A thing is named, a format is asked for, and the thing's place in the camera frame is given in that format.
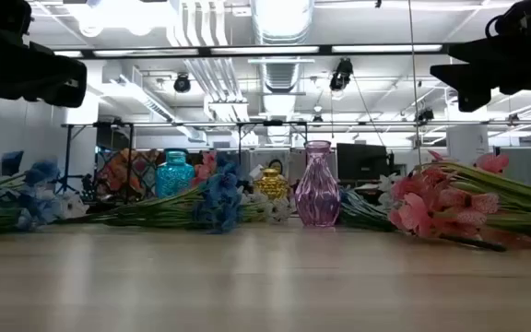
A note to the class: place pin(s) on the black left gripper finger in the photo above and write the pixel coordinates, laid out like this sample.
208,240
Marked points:
58,85

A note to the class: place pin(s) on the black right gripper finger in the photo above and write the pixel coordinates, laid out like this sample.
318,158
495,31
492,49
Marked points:
477,50
473,83

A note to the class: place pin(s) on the pink artificial flower bunch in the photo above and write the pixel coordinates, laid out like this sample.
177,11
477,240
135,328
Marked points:
420,214
206,168
493,162

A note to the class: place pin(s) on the teal glass vase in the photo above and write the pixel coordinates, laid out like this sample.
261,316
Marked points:
174,180

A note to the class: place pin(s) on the purple glass vase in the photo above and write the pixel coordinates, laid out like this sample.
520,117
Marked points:
317,193

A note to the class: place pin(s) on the yellow glass vase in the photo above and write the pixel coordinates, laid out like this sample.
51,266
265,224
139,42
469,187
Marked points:
271,184

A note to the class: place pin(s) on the white cabinet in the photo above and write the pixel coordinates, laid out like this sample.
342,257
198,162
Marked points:
467,143

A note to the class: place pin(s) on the tilted dark blue monitor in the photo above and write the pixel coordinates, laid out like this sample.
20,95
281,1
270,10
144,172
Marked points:
12,162

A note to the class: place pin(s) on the grey patterned partition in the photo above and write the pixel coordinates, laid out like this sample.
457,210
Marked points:
523,161

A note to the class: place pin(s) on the colourful patterned cloth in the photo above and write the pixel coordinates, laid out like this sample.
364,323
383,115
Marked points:
118,173

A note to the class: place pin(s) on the black computer monitor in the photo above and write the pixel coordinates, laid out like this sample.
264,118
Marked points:
362,161

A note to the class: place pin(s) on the black overhead crossbar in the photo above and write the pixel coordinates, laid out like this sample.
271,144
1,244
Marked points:
204,50

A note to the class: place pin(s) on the black ceiling-mounted camera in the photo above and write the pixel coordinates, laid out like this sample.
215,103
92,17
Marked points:
341,76
182,84

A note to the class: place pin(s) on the silver ventilation duct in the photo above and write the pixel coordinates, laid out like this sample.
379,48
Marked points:
281,18

